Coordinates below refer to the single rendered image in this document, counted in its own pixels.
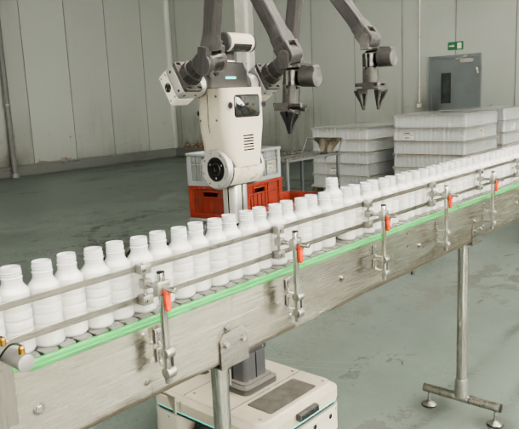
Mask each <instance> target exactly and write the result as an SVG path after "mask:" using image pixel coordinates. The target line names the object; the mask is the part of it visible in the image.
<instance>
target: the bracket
mask: <svg viewBox="0 0 519 429"><path fill-rule="evenodd" d="M514 159H515V162H514V163H516V166H515V169H516V172H515V173H513V174H514V176H513V177H519V173H518V169H519V165H518V163H519V158H514ZM483 171H484V169H476V173H477V174H479V176H478V177H477V181H479V185H476V190H483V185H481V181H485V180H489V183H491V208H490V211H489V210H485V207H484V206H485V203H482V210H483V211H484V212H489V215H490V220H484V216H485V214H484V213H482V220H483V221H484V222H489V223H488V224H489V225H490V229H494V226H495V225H496V221H495V215H496V214H497V212H496V210H494V199H495V191H496V192H497V191H498V189H499V182H500V181H504V180H505V179H499V178H497V176H496V175H495V171H491V176H490V177H489V178H484V176H481V174H483ZM427 184H428V187H427V188H431V191H430V192H429V197H431V200H429V201H427V202H428V205H427V206H430V207H434V206H436V200H433V197H436V196H442V199H444V230H439V229H438V220H437V221H435V229H437V231H438V232H442V235H443V236H444V237H443V242H441V241H438V232H435V241H437V242H438V243H442V246H443V250H444V251H448V247H450V246H451V243H450V242H449V235H450V234H451V232H450V230H448V208H450V209H451V208H452V202H453V197H458V196H459V194H454V193H451V191H449V190H448V187H449V186H448V185H445V186H444V191H443V192H442V193H441V192H436V191H433V188H436V182H428V183H427ZM363 207H364V208H367V210H366V211H365V213H364V214H365V217H368V220H366V221H364V222H363V228H367V229H369V228H372V227H374V223H373V222H372V221H369V217H373V216H378V217H379V220H381V255H376V244H375V245H373V246H372V250H373V255H374V256H375V257H377V258H379V261H380V263H381V269H378V268H377V267H376V258H373V268H374V269H375V271H380V273H379V274H380V276H381V277H382V280H383V281H385V280H387V276H389V275H390V270H389V269H388V262H389V261H390V257H389V256H388V255H386V231H389V230H390V229H391V218H396V217H397V215H396V214H389V210H386V204H384V203H383V204H381V210H380V211H379V212H378V213H375V212H374V211H373V210H369V208H370V207H373V200H364V201H363ZM298 232H299V231H292V238H291V239H289V240H285V238H284V237H280V234H282V233H284V226H281V225H275V226H272V233H271V234H277V237H276V238H274V242H275V245H276V246H277V250H274V251H272V253H273V258H272V259H276V260H280V259H283V258H285V250H280V246H283V245H289V250H293V268H294V291H290V283H289V278H286V279H284V281H285V290H287V291H288V294H287V295H285V303H286V306H288V308H289V309H291V310H293V315H294V317H295V322H300V321H301V317H302V316H304V315H305V310H304V308H303V299H304V298H305V295H304V293H303V292H302V291H300V287H299V263H302V262H303V249H304V248H309V247H310V244H309V243H302V239H301V237H298ZM135 269H136V272H135V274H139V275H142V278H141V279H139V287H140V289H143V290H144V294H141V295H137V297H138V300H139V303H137V304H138V305H141V306H147V305H150V304H152V303H154V300H153V295H155V296H158V300H159V312H160V323H161V328H158V329H154V339H155V343H157V344H158V346H159V348H157V349H156V360H157V362H159V363H160V366H162V367H163V370H162V374H163V377H164V379H165V384H171V383H172V382H173V378H172V377H174V376H176V375H177V373H178V371H177V368H176V367H175V361H174V356H175V354H176V349H175V348H174V347H173V346H171V345H170V344H169V332H168V312H170V311H171V293H173V294H177V292H178V289H177V288H174V287H170V281H169V279H166V278H165V275H164V273H165V271H157V281H155V282H152V281H151V278H148V277H145V275H146V274H147V273H150V272H151V263H147V262H141V263H138V264H135ZM149 288H153V294H149V293H147V289H149ZM290 294H293V295H292V298H293V301H294V307H291V306H290ZM161 341H162V343H161Z"/></svg>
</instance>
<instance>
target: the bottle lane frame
mask: <svg viewBox="0 0 519 429"><path fill-rule="evenodd" d="M482 203H485V206H484V207H485V210H489V211H490V208H491V192H490V193H488V194H486V195H482V196H480V197H476V198H474V199H471V200H468V201H467V202H464V203H460V204H457V205H455V206H453V207H452V208H451V209H450V208H448V230H450V232H451V234H450V235H449V242H450V243H451V246H450V247H448V251H444V250H443V246H442V243H438V242H437V241H435V232H438V231H437V229H435V221H437V220H438V229H439V230H444V210H441V211H439V212H435V213H434V214H430V215H427V216H425V217H421V218H420V219H416V220H413V221H411V222H408V223H406V224H403V225H400V226H396V227H394V228H392V229H390V230H389V231H386V255H388V256H389V257H390V261H389V262H388V269H389V270H390V275H389V276H387V280H385V281H383V280H382V277H381V276H380V274H379V273H380V271H375V269H374V268H373V258H376V267H377V268H378V269H381V263H380V261H379V258H377V257H375V256H374V255H373V250H372V246H373V245H375V244H376V255H381V233H378V234H375V235H372V236H371V237H366V238H364V239H360V240H359V241H356V242H353V243H350V244H346V245H345V246H343V247H339V248H337V249H332V250H331V251H328V252H325V253H324V254H321V255H317V256H315V257H312V258H309V259H307V260H303V262H302V263H299V287H300V291H302V292H303V293H304V295H305V298H304V299H303V308H304V310H305V315H304V316H302V317H301V321H300V322H295V317H294V315H293V310H291V309H289V308H288V306H286V303H285V295H287V294H288V291H287V290H285V281H284V279H286V278H289V283H290V291H294V268H293V265H291V266H285V267H284V268H282V269H279V270H275V271H274V272H270V273H266V274H265V275H263V276H260V277H256V278H254V279H251V280H246V282H244V283H240V284H236V285H235V286H232V287H230V288H225V289H223V290H221V291H219V292H214V293H213V294H211V295H207V296H204V295H203V296H202V298H200V299H197V300H191V302H188V303H185V304H183V305H179V306H176V307H174V308H172V309H171V311H170V312H168V332H169V344H170V345H171V346H173V347H174V348H175V349H176V354H175V356H174V361H175V367H176V368H177V371H178V373H177V375H176V376H174V377H172V378H173V382H172V383H171V384H165V379H164V377H163V374H162V370H163V367H162V366H160V363H159V362H157V360H156V349H157V348H159V346H158V344H157V343H155V339H154V329H158V328H161V323H160V313H158V314H152V316H150V317H146V318H144V319H138V321H136V322H134V323H130V324H123V326H122V327H120V328H117V329H114V330H111V329H108V332H106V333H104V334H101V335H93V337H92V338H89V339H87V340H83V341H76V344H73V345H70V346H67V347H64V348H61V347H59V350H57V351H54V352H50V353H48V354H41V353H39V354H40V357H36V358H34V359H35V364H34V367H33V368H32V369H31V370H30V371H28V372H21V371H19V370H18V369H15V368H13V371H14V385H15V392H16V399H17V406H18V413H19V420H20V424H18V425H16V426H12V427H10V428H9V429H89V428H90V427H92V426H95V425H97V424H99V423H101V422H102V421H104V420H107V419H109V418H111V417H112V416H115V415H118V414H120V413H122V412H123V411H125V410H127V409H130V408H132V407H134V406H135V405H137V404H139V403H142V402H144V401H146V400H148V399H150V398H153V397H155V396H156V395H158V394H160V393H162V392H165V391H167V390H168V389H170V388H172V387H174V386H177V385H179V384H181V383H183V382H185V381H187V380H189V379H191V378H193V377H195V376H197V375H199V374H201V373H203V372H205V371H207V370H210V369H212V368H214V367H216V366H218V365H220V346H219V342H220V338H221V336H222V335H223V334H224V333H226V332H228V331H230V330H233V329H235V328H238V327H240V326H244V327H245V328H246V329H247V330H248V350H251V349H253V348H255V347H256V346H259V345H261V344H263V343H265V342H267V341H268V340H272V339H274V338H276V337H278V336H279V335H282V334H284V333H286V332H288V331H289V330H291V329H294V328H296V327H298V326H300V325H301V324H304V323H307V322H309V321H311V320H312V319H314V318H316V317H319V316H321V315H322V314H324V313H326V312H329V311H331V310H333V309H335V308H337V307H339V306H342V305H344V304H345V303H347V302H349V301H351V300H354V299H355V298H357V297H359V296H361V295H365V294H366V293H368V292H370V291H372V290H374V289H377V288H378V287H380V286H382V285H384V284H386V283H388V282H390V281H392V280H394V279H397V278H399V277H401V276H403V275H405V274H407V273H409V272H411V271H413V270H415V269H417V268H419V267H421V266H423V265H425V264H428V263H430V262H432V261H434V260H436V259H438V258H440V257H442V256H444V255H446V254H448V253H450V252H452V251H454V250H456V249H459V248H461V247H463V246H465V245H466V244H468V243H471V228H472V226H473V224H476V223H477V222H479V221H480V222H481V223H482V237H483V236H485V235H487V234H489V233H491V232H494V231H496V230H498V229H499V228H501V227H503V226H506V225H508V224H510V223H511V222H513V221H515V220H518V219H519V182H518V183H516V184H514V185H511V186H507V187H505V188H502V189H499V190H498V191H497V192H496V191H495V199H494V210H496V212H497V214H496V215H495V221H496V225H495V226H494V229H490V225H489V224H488V223H489V222H484V221H483V220H482V213H484V214H485V216H484V220H490V215H489V212H484V211H483V210H482ZM443 237H444V236H443V235H442V232H438V241H441V242H443Z"/></svg>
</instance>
